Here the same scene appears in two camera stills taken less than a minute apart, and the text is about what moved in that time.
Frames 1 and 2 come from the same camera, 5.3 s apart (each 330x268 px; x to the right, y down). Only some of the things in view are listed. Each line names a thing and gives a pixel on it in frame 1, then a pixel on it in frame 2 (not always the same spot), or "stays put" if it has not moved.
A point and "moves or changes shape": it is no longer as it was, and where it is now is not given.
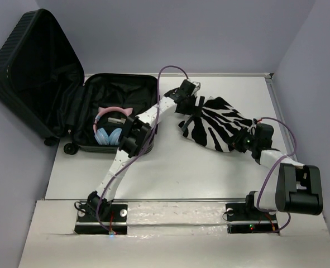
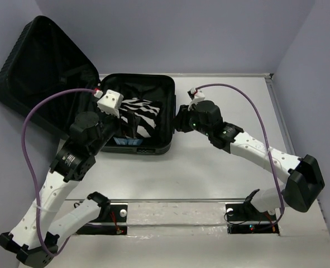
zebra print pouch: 213,122 moves or changes shape
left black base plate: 116,223 stays put
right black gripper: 238,143 -> 181,119
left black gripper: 198,111 -> 129,129
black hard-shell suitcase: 37,74 moves or changes shape
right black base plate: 242,219 stays put
